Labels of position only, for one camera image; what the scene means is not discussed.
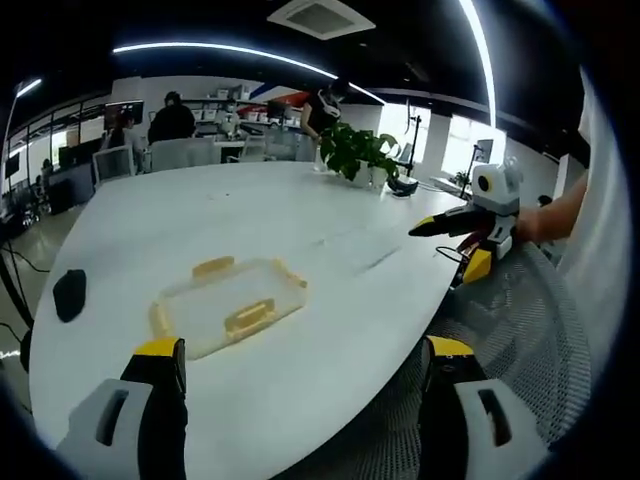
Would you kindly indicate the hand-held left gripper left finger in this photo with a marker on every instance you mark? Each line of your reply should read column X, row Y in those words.
column 125, row 410

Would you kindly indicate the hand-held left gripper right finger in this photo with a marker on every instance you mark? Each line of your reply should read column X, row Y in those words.
column 470, row 410

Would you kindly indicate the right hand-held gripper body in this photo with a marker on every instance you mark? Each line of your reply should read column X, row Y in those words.
column 495, row 200

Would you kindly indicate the person's right hand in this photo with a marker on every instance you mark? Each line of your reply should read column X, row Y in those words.
column 531, row 225

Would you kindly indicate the black headset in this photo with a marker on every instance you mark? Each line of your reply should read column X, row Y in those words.
column 402, row 187

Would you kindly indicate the grey mesh chair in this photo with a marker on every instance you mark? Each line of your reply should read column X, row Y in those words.
column 510, row 340

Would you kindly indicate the black clamp stand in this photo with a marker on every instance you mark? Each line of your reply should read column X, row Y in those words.
column 414, row 140

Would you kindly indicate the person's white shirt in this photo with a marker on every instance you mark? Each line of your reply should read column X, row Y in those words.
column 595, row 190

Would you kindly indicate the green potted plant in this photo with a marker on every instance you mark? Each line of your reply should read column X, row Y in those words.
column 357, row 150

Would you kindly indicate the black rounded object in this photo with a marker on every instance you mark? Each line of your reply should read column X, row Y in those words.
column 70, row 295

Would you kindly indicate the curved ceiling light strip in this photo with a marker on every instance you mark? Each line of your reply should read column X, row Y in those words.
column 485, row 55
column 240, row 55

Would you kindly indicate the clear container lid, yellow clips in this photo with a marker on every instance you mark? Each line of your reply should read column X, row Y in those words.
column 235, row 305

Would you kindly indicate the ceiling air vent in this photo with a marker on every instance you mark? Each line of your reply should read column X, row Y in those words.
column 320, row 17

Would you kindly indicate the white office chair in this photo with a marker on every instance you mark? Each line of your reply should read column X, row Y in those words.
column 114, row 165
column 182, row 152

